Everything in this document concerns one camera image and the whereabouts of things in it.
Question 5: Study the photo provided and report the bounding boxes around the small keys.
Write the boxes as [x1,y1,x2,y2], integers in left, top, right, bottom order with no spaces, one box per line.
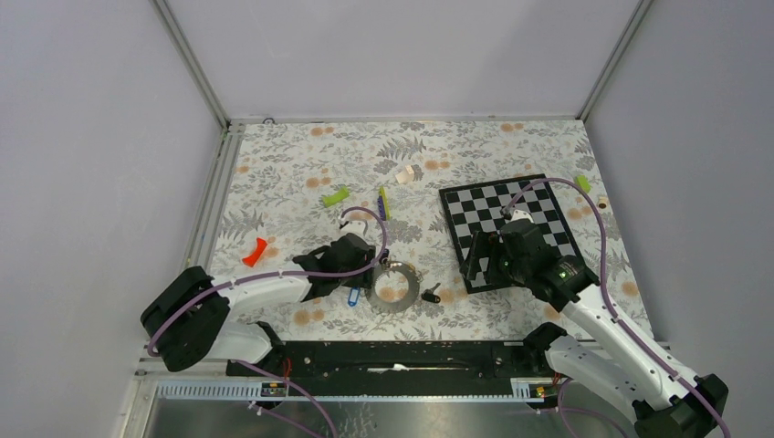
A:
[379,249,416,273]

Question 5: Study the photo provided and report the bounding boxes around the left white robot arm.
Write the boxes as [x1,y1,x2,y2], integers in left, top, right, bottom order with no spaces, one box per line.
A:
[140,233,377,375]

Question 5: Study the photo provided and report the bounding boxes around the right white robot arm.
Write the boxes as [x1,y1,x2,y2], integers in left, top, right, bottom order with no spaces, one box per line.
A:
[461,215,729,437]

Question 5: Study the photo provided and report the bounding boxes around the blue key tag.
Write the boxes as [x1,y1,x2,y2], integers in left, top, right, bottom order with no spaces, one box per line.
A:
[347,287,361,308]

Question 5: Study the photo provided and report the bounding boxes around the green curved block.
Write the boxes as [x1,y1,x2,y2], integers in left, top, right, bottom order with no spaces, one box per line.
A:
[321,186,350,208]

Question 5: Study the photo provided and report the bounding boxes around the purple yellow toy brick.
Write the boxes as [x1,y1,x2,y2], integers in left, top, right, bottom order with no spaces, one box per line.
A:
[377,186,391,221]

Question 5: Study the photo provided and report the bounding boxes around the small beige wooden block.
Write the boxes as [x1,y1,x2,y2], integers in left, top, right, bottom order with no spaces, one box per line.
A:
[395,165,415,184]

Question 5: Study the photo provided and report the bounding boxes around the small green block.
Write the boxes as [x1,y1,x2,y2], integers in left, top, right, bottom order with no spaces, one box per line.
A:
[574,174,591,193]

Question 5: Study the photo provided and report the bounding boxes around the red curved block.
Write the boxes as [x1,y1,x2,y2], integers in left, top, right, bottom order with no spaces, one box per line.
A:
[242,237,268,267]

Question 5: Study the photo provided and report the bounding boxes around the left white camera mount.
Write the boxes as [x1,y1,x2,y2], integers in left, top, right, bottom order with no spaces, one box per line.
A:
[340,220,368,239]

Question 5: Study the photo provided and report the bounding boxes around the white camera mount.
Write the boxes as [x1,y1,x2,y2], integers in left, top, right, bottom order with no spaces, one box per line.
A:
[340,220,368,239]
[507,208,534,223]

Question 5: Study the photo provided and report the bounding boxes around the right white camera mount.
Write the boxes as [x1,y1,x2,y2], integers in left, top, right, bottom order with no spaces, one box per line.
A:
[507,208,534,223]

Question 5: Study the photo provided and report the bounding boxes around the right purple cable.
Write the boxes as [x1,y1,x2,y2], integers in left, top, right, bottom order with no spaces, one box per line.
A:
[501,176,730,438]

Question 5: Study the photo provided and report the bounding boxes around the white slotted cable duct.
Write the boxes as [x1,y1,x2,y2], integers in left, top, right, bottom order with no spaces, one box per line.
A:
[156,374,550,402]

